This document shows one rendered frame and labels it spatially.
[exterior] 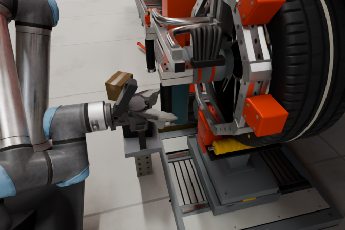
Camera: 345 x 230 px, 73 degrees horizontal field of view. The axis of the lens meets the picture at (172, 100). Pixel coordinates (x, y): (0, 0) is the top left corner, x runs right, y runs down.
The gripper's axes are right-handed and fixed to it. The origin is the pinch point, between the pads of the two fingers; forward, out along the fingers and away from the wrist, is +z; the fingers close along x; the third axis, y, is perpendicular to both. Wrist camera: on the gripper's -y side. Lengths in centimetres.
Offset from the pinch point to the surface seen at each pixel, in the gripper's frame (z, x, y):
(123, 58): -14, -200, 83
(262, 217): 45, 9, 75
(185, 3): 22, -65, -11
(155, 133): -2.9, -24.8, 37.9
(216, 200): 23, -2, 68
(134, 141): -13.4, -22.0, 37.9
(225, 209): 26, 3, 70
